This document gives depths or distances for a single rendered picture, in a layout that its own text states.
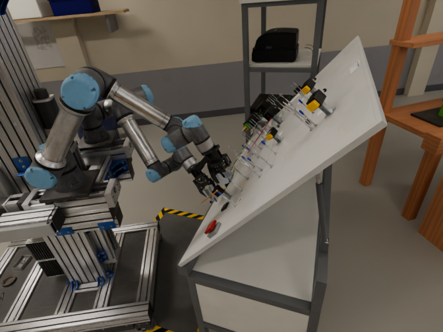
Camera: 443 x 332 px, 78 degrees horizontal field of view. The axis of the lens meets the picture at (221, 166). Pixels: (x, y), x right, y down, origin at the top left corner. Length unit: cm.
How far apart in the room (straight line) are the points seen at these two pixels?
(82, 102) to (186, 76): 374
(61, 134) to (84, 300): 137
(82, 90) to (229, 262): 98
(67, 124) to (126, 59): 367
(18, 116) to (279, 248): 142
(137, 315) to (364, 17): 503
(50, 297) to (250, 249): 152
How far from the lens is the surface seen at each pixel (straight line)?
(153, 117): 125
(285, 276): 138
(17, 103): 159
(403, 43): 278
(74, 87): 110
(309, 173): 81
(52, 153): 127
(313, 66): 196
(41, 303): 244
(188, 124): 113
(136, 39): 472
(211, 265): 142
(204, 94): 485
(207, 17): 465
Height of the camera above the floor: 192
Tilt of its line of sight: 33 degrees down
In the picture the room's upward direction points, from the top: 5 degrees counter-clockwise
